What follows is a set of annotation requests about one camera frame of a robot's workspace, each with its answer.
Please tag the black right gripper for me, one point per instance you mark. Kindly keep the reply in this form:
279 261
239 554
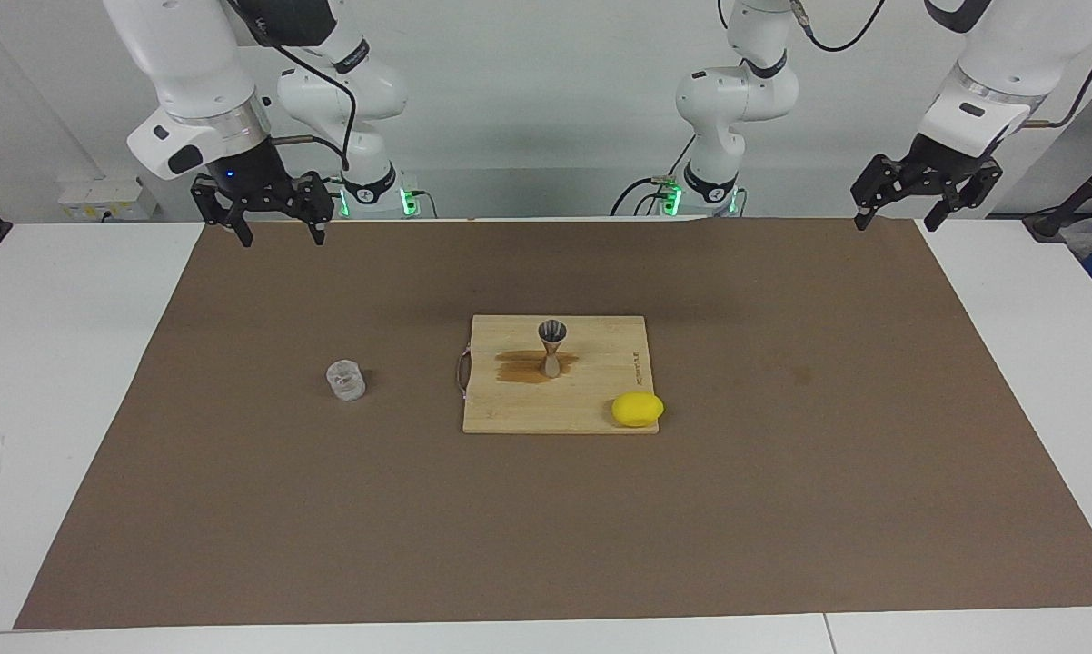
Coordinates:
255 177

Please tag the clear glass cup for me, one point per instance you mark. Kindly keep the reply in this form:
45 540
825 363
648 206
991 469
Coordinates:
346 381

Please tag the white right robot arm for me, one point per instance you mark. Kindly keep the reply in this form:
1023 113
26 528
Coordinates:
192 54

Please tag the yellow lemon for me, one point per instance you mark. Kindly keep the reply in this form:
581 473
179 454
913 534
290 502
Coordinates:
637 410

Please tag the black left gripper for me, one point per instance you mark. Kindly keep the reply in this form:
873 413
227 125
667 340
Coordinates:
941 163

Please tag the white wall socket box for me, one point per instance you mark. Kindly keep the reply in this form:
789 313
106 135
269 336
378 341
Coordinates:
101 200

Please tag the wooden cutting board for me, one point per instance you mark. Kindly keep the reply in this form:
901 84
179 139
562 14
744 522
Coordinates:
546 404

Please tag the brown table mat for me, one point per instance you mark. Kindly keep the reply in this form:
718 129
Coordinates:
546 527

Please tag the steel double jigger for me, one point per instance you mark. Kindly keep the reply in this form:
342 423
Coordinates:
552 350

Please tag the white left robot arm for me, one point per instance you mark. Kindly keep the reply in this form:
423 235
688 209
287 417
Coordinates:
737 95

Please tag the black tripod leg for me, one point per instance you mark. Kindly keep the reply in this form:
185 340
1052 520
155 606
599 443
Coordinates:
1068 204

